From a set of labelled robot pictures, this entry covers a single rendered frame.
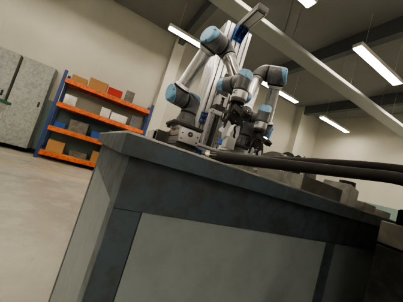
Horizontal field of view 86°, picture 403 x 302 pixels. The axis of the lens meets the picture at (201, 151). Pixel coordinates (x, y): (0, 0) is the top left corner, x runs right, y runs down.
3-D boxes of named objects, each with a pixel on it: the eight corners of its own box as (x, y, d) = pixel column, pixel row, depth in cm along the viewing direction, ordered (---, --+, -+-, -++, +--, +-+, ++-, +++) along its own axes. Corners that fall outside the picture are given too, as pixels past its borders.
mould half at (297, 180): (220, 170, 119) (226, 147, 120) (253, 180, 131) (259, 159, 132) (299, 191, 75) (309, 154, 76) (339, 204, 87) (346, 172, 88)
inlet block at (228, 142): (210, 145, 110) (213, 135, 111) (217, 148, 113) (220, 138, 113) (225, 147, 99) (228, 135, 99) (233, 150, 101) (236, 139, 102)
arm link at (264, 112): (271, 109, 135) (273, 105, 127) (267, 126, 134) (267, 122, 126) (259, 107, 137) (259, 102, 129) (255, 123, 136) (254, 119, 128)
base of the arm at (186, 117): (171, 123, 158) (176, 110, 159) (190, 129, 164) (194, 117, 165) (177, 120, 144) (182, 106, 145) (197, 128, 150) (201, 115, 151)
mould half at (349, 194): (253, 180, 135) (258, 164, 136) (270, 186, 154) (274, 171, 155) (346, 207, 101) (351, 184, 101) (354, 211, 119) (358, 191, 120)
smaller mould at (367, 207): (329, 204, 148) (331, 194, 149) (340, 208, 155) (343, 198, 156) (362, 213, 130) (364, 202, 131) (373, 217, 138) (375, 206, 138)
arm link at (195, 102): (200, 115, 155) (205, 98, 156) (186, 108, 146) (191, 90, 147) (189, 115, 164) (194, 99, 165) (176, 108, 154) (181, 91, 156)
